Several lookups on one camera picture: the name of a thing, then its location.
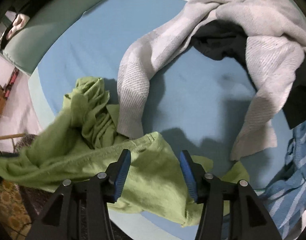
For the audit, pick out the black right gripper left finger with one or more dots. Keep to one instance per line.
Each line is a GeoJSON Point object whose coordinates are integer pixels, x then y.
{"type": "Point", "coordinates": [75, 208]}

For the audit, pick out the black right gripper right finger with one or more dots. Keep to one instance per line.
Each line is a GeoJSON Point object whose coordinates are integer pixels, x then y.
{"type": "Point", "coordinates": [249, 218]}

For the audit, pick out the green cloth garment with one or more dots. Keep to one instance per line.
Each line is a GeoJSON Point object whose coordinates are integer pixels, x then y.
{"type": "Point", "coordinates": [83, 140]}

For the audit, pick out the grey knit sweater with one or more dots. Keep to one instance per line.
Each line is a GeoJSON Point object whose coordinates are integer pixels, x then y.
{"type": "Point", "coordinates": [275, 49]}

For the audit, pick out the blue striped garment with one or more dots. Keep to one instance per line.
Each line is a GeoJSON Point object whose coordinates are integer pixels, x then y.
{"type": "Point", "coordinates": [278, 175]}

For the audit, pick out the black garment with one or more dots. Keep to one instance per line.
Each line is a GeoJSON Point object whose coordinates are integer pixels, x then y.
{"type": "Point", "coordinates": [219, 39]}

